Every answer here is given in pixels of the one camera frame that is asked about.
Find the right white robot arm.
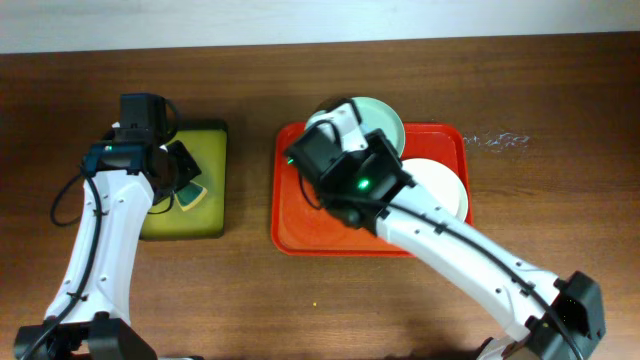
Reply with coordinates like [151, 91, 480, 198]
[284, 97, 606, 360]

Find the green yellow sponge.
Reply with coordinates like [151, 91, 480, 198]
[174, 181, 207, 212]

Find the black tray with yellow liquid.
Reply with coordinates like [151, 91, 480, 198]
[140, 119, 228, 241]

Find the light blue plate top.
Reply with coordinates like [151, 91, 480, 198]
[305, 97, 406, 157]

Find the white plate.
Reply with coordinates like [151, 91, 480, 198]
[402, 158, 469, 222]

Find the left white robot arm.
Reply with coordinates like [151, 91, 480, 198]
[14, 93, 201, 360]

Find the red plastic tray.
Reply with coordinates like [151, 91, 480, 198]
[271, 122, 471, 257]

